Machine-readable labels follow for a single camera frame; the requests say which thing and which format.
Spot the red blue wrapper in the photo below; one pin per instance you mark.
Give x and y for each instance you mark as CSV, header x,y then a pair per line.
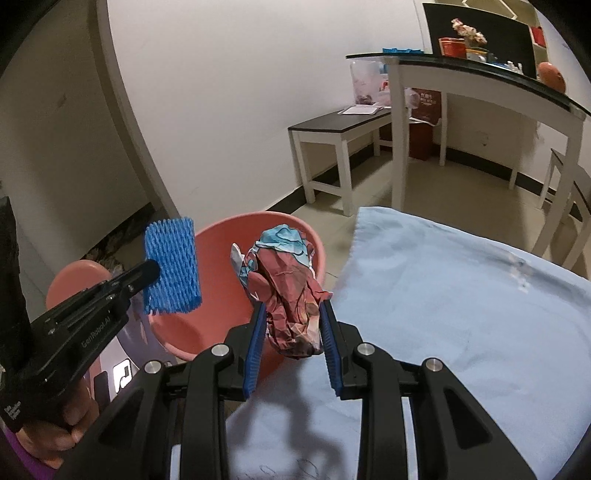
x,y
288,300

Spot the pink plastic bucket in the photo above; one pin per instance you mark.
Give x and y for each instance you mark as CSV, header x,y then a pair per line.
x,y
205,258

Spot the white table black glass top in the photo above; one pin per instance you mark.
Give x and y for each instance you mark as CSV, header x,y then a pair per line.
x,y
461,76

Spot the black television screen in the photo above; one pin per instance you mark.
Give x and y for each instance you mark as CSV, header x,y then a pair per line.
x,y
498,32

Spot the black box white symbol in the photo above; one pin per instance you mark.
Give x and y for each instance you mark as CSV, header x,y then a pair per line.
x,y
121,376

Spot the small red shelf box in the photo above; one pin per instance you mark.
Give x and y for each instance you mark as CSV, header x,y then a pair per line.
x,y
539,36

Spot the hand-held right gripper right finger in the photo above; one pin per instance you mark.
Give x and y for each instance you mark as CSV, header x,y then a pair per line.
x,y
328,344

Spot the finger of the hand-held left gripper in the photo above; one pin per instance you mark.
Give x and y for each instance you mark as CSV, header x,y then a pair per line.
x,y
134,279

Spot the person's left hand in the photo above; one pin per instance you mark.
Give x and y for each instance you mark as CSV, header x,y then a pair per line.
x,y
53,443

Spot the pink plastic stool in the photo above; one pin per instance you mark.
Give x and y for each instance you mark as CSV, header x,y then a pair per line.
x,y
74,281

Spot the red bin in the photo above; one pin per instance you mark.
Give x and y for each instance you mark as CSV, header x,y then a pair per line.
x,y
421,141

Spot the light blue printed blanket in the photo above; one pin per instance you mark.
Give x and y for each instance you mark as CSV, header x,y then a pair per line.
x,y
438,300

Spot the dark patterned mat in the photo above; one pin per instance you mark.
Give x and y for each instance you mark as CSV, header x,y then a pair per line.
x,y
115,244

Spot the orange red round ornament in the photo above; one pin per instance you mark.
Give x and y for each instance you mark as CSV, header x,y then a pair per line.
x,y
551,77

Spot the blue foam net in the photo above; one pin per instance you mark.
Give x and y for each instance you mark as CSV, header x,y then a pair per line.
x,y
173,263

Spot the white paper sheets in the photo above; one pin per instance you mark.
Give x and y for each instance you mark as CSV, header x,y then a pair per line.
x,y
360,110

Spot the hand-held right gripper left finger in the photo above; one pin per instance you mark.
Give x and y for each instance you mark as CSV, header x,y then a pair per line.
x,y
257,341

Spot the white bench black top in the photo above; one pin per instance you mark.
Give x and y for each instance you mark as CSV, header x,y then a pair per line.
x,y
572,184
337,124

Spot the clear plastic bag with items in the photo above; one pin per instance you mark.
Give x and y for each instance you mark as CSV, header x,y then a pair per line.
x,y
367,83

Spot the packets on glass table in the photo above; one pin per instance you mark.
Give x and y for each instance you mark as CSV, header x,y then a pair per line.
x,y
494,60

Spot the dark red paper bag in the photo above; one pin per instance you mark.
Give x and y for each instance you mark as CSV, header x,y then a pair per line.
x,y
427,106

